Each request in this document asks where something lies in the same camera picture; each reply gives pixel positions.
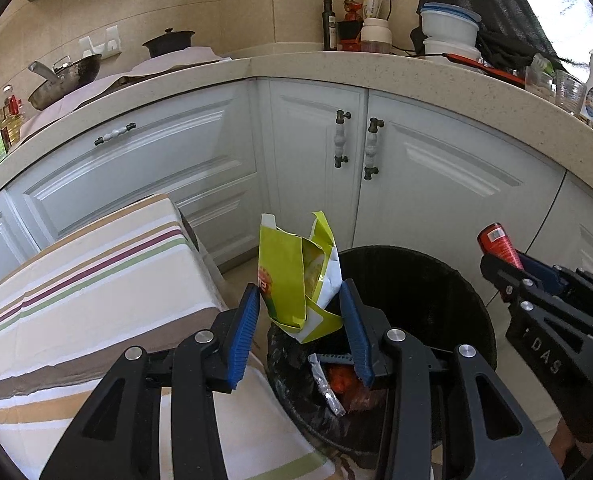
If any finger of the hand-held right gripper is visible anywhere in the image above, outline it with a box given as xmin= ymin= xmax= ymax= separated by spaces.
xmin=519 ymin=254 xmax=593 ymax=327
xmin=480 ymin=255 xmax=593 ymax=345

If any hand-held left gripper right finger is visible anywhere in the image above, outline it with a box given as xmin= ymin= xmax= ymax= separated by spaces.
xmin=339 ymin=280 xmax=564 ymax=480

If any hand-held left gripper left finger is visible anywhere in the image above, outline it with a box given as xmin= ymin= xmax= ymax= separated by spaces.
xmin=40 ymin=284 xmax=260 ymax=480

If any red small bottle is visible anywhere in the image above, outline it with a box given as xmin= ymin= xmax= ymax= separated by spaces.
xmin=477 ymin=223 xmax=524 ymax=271

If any red plastic bag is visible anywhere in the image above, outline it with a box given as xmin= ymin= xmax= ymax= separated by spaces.
xmin=326 ymin=365 xmax=377 ymax=411

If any torn green yellow wrapper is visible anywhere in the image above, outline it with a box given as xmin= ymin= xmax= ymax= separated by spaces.
xmin=258 ymin=211 xmax=344 ymax=345

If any black lined trash can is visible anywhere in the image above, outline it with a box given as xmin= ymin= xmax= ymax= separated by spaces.
xmin=266 ymin=245 xmax=497 ymax=456

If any person's right hand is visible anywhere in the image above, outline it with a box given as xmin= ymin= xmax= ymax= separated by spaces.
xmin=551 ymin=412 xmax=592 ymax=473

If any silver foil blister pack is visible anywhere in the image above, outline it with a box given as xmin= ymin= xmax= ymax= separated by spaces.
xmin=309 ymin=352 xmax=357 ymax=418

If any narrow white cabinet door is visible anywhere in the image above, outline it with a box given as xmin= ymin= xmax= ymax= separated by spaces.
xmin=269 ymin=80 xmax=367 ymax=261

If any striped tablecloth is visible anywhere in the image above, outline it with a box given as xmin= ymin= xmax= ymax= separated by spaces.
xmin=0 ymin=194 xmax=337 ymax=480

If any clear measuring cup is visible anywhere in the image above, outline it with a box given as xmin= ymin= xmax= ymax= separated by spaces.
xmin=553 ymin=70 xmax=587 ymax=116

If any white spray bottle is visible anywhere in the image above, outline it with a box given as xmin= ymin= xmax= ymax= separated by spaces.
xmin=581 ymin=49 xmax=593 ymax=126

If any clear drinking glass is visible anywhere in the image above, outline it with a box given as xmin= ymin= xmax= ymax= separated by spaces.
xmin=523 ymin=62 xmax=557 ymax=101

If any wide white drawer front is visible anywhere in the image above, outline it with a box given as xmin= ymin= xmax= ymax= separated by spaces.
xmin=6 ymin=80 xmax=257 ymax=251

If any white round container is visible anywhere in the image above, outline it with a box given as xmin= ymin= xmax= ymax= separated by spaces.
xmin=423 ymin=37 xmax=482 ymax=61

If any small white cabinet door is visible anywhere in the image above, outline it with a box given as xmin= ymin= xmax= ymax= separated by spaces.
xmin=0 ymin=195 xmax=42 ymax=291

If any white container with blue lid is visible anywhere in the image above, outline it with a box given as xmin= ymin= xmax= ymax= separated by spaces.
xmin=420 ymin=3 xmax=482 ymax=46

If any white jar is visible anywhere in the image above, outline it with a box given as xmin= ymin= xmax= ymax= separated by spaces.
xmin=360 ymin=18 xmax=393 ymax=54

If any pale stove cloth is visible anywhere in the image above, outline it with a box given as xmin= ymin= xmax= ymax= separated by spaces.
xmin=19 ymin=46 xmax=234 ymax=141

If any red figurine in black cup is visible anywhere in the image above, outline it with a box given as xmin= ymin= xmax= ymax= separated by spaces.
xmin=337 ymin=0 xmax=364 ymax=52

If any black lidded pot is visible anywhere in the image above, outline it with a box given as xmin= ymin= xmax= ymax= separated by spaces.
xmin=142 ymin=28 xmax=196 ymax=58

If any dark oil bottle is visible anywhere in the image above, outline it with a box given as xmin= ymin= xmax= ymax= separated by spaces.
xmin=321 ymin=0 xmax=338 ymax=52

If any metal wok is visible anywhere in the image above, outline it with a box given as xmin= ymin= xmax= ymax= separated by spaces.
xmin=28 ymin=54 xmax=102 ymax=111

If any vertical cabinet handle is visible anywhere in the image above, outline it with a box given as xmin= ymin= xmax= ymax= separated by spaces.
xmin=363 ymin=117 xmax=384 ymax=181
xmin=333 ymin=110 xmax=352 ymax=168

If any red handled tool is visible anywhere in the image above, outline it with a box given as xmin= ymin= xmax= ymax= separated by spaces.
xmin=443 ymin=52 xmax=527 ymax=86

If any drawer handle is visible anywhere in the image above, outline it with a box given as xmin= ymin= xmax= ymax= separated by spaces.
xmin=94 ymin=122 xmax=136 ymax=147

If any black power cable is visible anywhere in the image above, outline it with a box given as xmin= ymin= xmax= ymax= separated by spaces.
xmin=386 ymin=0 xmax=427 ymax=56

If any white wall hook rack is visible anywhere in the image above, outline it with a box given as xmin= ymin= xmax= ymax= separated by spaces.
xmin=79 ymin=25 xmax=122 ymax=56

